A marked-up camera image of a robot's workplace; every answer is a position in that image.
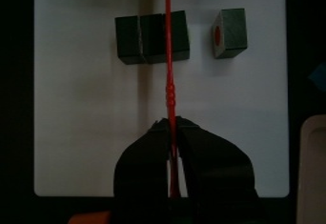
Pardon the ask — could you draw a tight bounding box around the pink square plate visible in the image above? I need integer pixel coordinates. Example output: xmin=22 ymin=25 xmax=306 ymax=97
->
xmin=295 ymin=113 xmax=326 ymax=224

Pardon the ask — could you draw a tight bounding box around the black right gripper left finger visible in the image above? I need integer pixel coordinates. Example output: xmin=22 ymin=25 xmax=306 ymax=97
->
xmin=112 ymin=117 xmax=177 ymax=224

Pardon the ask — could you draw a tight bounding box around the sushi piece with red centre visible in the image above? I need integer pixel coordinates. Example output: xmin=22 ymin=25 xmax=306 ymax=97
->
xmin=210 ymin=8 xmax=249 ymax=60

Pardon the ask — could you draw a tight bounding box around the dark green sushi piece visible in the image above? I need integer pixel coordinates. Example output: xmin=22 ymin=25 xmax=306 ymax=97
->
xmin=139 ymin=12 xmax=169 ymax=65
xmin=114 ymin=15 xmax=146 ymax=66
xmin=170 ymin=10 xmax=191 ymax=62

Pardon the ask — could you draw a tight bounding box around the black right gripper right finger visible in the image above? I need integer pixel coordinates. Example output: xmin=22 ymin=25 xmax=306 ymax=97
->
xmin=174 ymin=115 xmax=266 ymax=224

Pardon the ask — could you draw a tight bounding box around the white cutting board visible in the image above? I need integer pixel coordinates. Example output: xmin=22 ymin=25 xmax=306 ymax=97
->
xmin=34 ymin=0 xmax=290 ymax=198

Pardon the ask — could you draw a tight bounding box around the red toy knife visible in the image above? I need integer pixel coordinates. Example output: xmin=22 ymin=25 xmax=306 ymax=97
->
xmin=163 ymin=0 xmax=182 ymax=200

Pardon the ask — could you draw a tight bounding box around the orange cylindrical toy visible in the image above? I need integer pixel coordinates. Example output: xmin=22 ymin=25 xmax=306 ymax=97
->
xmin=68 ymin=211 xmax=112 ymax=224

